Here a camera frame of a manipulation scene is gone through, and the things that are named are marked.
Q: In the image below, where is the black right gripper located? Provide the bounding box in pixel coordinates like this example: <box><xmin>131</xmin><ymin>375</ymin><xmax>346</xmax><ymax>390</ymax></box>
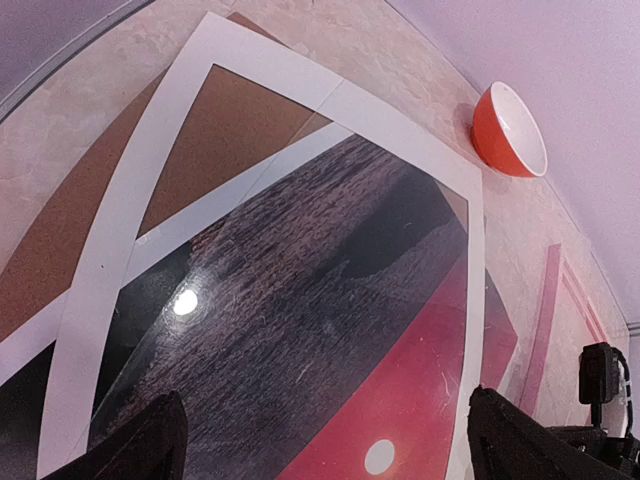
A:
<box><xmin>547</xmin><ymin>400</ymin><xmax>639</xmax><ymax>465</ymax></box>

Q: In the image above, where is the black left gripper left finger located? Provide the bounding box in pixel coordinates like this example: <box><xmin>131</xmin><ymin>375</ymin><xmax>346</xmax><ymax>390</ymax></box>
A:
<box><xmin>47</xmin><ymin>391</ymin><xmax>188</xmax><ymax>480</ymax></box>

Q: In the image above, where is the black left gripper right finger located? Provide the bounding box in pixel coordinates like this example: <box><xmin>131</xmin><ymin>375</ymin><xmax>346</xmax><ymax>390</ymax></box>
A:
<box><xmin>468</xmin><ymin>386</ymin><xmax>639</xmax><ymax>479</ymax></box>

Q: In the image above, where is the red dark sunset photo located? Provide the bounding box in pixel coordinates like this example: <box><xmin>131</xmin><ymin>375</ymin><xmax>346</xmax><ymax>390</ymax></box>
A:
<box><xmin>1</xmin><ymin>124</ymin><xmax>518</xmax><ymax>479</ymax></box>

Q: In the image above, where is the white mat board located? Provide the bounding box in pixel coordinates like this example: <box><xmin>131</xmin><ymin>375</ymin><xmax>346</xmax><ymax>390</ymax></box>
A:
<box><xmin>0</xmin><ymin>10</ymin><xmax>486</xmax><ymax>480</ymax></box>

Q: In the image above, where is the orange white bowl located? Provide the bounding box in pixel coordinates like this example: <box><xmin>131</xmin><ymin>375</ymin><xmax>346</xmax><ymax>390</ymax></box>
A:
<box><xmin>471</xmin><ymin>81</ymin><xmax>548</xmax><ymax>178</ymax></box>

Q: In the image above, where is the brown cardboard backing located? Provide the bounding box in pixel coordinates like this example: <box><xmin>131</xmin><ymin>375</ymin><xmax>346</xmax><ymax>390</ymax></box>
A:
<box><xmin>0</xmin><ymin>12</ymin><xmax>334</xmax><ymax>341</ymax></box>

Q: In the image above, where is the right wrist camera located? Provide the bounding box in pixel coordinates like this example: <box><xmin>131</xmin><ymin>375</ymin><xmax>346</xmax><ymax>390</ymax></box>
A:
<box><xmin>578</xmin><ymin>342</ymin><xmax>620</xmax><ymax>405</ymax></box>

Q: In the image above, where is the pink wooden picture frame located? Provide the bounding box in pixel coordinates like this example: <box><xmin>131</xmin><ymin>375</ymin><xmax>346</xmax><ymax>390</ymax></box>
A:
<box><xmin>517</xmin><ymin>243</ymin><xmax>609</xmax><ymax>426</ymax></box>

